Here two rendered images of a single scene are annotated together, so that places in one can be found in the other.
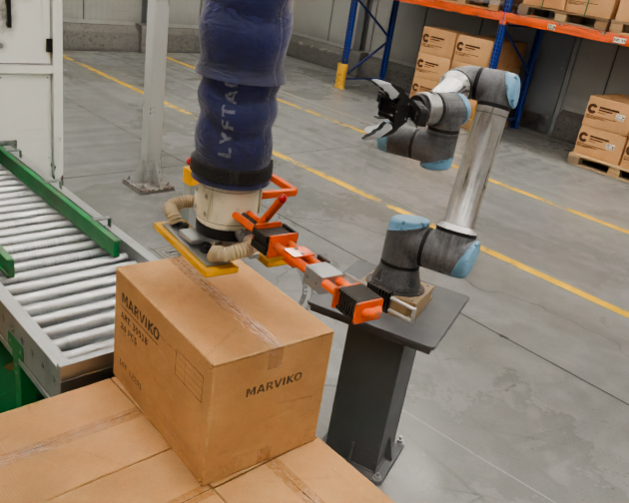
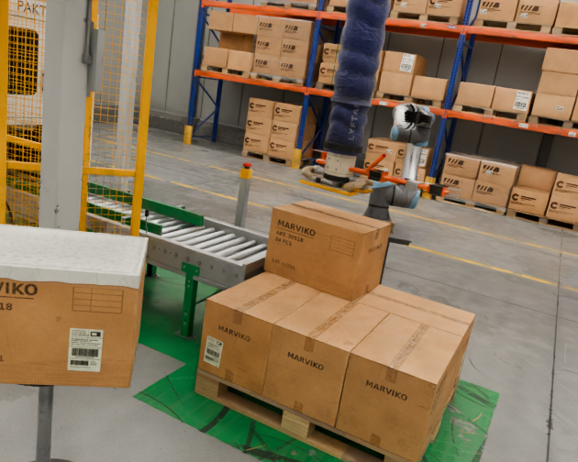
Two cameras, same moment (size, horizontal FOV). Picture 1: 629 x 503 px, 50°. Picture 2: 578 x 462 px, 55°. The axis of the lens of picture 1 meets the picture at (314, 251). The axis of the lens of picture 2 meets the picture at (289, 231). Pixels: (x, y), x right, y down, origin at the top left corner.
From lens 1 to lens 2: 1.93 m
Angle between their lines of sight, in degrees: 19
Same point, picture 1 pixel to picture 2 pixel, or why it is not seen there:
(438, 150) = (424, 137)
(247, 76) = (364, 102)
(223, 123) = (351, 124)
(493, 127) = not seen: hidden behind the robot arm
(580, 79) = not seen: hidden behind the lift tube
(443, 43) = (265, 108)
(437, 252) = (402, 195)
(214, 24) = (351, 79)
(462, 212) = (411, 174)
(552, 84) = not seen: hidden behind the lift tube
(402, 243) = (383, 193)
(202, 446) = (352, 279)
